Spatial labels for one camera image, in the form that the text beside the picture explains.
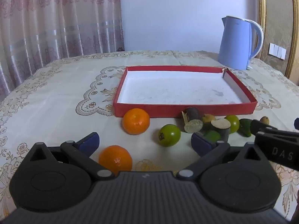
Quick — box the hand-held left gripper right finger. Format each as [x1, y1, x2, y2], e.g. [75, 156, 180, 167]
[176, 132, 269, 181]

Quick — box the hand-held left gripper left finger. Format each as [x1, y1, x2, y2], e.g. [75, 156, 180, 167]
[29, 132, 115, 181]

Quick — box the green cucumber end piece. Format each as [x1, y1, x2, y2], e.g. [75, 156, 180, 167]
[238, 119, 253, 138]

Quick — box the green tangerine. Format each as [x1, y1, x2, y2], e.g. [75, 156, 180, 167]
[159, 124, 181, 147]
[225, 115, 240, 134]

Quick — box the small yellow kumquat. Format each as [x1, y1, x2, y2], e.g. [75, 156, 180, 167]
[202, 113, 216, 124]

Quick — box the orange tangerine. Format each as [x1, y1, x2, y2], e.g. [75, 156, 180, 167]
[98, 145, 133, 176]
[123, 108, 150, 135]

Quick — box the red shallow cardboard box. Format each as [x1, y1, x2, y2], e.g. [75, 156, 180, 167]
[113, 65, 258, 118]

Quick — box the beige embroidered tablecloth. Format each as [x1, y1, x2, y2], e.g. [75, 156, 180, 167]
[0, 50, 299, 224]

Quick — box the blue electric kettle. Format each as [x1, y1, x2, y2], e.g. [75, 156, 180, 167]
[218, 15, 264, 71]

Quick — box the pink patterned curtain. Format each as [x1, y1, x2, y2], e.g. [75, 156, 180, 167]
[0, 0, 125, 102]

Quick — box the white wall switch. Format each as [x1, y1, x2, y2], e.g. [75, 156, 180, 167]
[269, 43, 286, 60]

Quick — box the gold wall moulding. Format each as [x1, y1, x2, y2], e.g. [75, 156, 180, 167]
[285, 0, 299, 78]
[256, 0, 267, 60]

